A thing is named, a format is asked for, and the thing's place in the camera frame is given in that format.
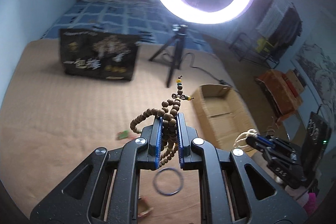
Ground yellow box on rack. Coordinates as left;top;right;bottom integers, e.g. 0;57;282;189
256;38;273;53

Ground landscape wall painting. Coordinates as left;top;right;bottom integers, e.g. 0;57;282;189
295;44;335;117

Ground striped hanging towel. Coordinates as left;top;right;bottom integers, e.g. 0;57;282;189
256;4;282;38

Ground cardboard box tray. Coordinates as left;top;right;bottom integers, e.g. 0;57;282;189
191;84;257;151

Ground black box device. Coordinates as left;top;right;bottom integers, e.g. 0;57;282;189
300;112;331;186

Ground blue checkered bed sheet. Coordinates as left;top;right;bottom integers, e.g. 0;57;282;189
39;0;219;57

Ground black tripod stand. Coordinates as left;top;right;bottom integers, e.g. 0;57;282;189
148;24;189;88

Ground brown wooden bead necklace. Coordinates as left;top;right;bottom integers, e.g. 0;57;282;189
129;75;196;168

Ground black clothes rack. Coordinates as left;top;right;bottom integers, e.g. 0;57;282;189
228;0;302;70

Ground dark hanging clothes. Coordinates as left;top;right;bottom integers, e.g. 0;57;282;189
268;7;302;47

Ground black power cable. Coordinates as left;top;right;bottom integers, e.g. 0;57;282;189
183;52;237;88

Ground white pearl bracelet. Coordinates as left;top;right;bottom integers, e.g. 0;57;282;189
233;128;259;149

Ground black snack bag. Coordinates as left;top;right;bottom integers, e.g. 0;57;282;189
59;28;141;81

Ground green pendant red cord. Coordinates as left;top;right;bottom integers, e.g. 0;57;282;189
115;130;140;141

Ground blue thin bangle ring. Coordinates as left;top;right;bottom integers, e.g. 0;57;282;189
152;167;184;196

